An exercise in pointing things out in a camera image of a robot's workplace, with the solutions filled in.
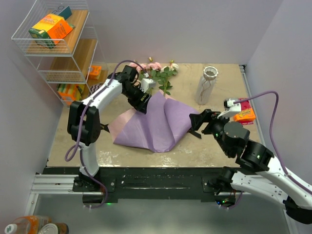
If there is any orange yellow box on shelf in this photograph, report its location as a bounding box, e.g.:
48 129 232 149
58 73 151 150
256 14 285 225
28 14 75 49

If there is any white ribbed ceramic vase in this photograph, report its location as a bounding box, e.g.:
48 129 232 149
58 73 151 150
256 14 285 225
195 66 218 105

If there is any black ribbon gold lettering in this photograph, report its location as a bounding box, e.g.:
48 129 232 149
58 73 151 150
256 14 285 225
100 123 110 133

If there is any white rose stem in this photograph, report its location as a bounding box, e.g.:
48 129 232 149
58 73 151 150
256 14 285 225
156 60 179 96

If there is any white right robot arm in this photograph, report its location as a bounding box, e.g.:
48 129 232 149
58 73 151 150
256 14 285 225
189 109 312 224

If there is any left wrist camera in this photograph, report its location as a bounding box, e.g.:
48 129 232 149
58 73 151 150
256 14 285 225
140 78 156 93

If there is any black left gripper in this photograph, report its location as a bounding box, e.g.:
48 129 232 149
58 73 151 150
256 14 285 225
123 84 152 114

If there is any pink rose stem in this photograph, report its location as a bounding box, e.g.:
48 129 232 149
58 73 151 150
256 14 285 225
128 62 146 74
141 57 162 84

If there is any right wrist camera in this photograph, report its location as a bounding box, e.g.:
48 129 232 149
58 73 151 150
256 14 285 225
217 98 242 118

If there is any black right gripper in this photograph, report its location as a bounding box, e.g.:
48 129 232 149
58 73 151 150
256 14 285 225
188 108 233 156

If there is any orange juice bottle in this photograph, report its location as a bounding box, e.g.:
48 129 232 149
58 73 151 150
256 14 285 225
4 215 52 234

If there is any colourful sponge pack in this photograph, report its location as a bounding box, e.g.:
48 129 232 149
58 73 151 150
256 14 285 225
57 83 85 106

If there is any metal tin can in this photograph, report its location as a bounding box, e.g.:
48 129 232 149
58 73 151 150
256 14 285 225
39 223 69 234

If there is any dark teal box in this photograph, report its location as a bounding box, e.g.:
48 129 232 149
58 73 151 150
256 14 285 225
51 5 72 20

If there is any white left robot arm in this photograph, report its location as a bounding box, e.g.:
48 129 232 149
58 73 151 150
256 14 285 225
65 65 156 191

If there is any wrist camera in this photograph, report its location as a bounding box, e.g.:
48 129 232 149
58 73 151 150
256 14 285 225
140 78 156 93
217 98 242 118

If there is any pink orange snack box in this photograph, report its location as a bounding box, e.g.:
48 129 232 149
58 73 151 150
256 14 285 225
233 101 256 125

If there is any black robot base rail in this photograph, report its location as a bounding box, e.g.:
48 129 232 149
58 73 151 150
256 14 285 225
43 167 242 208

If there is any purple pink wrapping paper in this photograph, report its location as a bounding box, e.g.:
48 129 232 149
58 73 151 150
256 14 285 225
108 91 198 153

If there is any zigzag patterned item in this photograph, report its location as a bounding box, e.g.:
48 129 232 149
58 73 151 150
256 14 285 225
88 82 104 96

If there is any small orange box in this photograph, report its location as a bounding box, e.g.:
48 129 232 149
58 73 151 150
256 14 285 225
88 65 101 80

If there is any white wire shelf rack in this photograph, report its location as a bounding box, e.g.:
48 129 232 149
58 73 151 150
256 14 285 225
12 0 108 106

